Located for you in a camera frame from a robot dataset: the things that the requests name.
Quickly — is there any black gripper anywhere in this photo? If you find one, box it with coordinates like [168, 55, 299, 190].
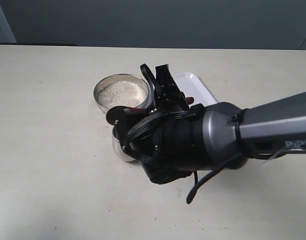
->
[140, 63, 193, 185]

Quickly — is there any dark red wooden spoon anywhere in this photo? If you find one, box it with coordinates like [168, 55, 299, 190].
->
[126, 96, 194, 113]

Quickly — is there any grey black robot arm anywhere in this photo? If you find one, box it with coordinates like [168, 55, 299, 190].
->
[140, 64, 306, 185]

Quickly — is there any steel bowl of rice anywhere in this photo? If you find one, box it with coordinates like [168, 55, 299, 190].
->
[93, 73, 152, 114]

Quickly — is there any white powder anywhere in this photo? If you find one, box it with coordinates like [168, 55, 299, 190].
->
[97, 81, 147, 109]

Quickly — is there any steel cup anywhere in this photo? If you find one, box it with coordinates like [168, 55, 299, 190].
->
[112, 126, 136, 163]

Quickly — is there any white plastic tray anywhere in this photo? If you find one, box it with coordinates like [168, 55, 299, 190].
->
[173, 72, 217, 106]

